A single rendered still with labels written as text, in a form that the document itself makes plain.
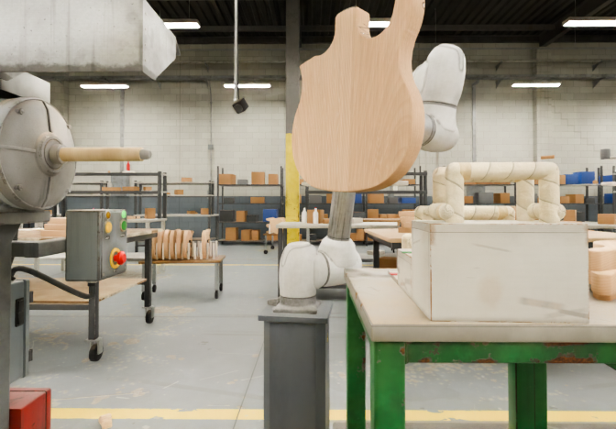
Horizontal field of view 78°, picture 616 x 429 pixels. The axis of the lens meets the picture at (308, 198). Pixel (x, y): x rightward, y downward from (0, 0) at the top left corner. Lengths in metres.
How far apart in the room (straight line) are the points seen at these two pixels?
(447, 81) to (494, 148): 12.17
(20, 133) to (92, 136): 12.91
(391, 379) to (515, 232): 0.33
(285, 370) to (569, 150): 13.36
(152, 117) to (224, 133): 2.31
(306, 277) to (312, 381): 0.40
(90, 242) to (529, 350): 1.08
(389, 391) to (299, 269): 0.89
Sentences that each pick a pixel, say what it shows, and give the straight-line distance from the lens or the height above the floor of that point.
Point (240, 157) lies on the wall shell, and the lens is 12.16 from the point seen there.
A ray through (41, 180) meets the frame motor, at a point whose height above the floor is 1.19.
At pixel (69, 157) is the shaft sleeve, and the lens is 1.02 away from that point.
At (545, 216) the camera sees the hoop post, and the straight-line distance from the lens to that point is 0.80.
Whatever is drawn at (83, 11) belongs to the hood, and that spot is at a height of 1.50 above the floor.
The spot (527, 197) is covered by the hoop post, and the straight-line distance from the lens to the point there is 0.87.
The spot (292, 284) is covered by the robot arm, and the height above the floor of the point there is 0.81.
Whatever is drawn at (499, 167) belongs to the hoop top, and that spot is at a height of 1.20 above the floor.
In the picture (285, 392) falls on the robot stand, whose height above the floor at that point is 0.40.
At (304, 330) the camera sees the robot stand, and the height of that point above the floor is 0.65.
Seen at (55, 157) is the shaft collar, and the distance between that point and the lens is 1.03.
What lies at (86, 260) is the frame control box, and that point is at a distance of 1.24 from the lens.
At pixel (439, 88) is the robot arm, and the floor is 1.45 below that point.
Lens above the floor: 1.13
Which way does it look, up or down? 1 degrees up
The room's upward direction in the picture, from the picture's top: straight up
